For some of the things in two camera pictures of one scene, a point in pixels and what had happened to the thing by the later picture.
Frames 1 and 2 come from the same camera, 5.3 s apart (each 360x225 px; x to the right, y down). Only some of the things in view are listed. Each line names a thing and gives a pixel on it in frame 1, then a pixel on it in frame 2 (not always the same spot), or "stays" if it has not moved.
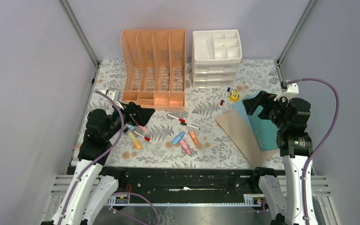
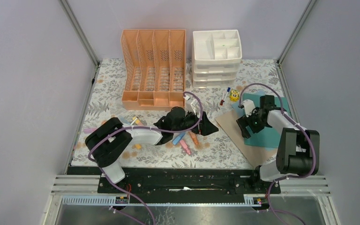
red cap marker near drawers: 222,101 stays
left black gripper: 142,115 to 206,127
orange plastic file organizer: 154,68 stays
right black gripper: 266,100 to 244,121
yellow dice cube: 234,95 stays
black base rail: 190,184 stays
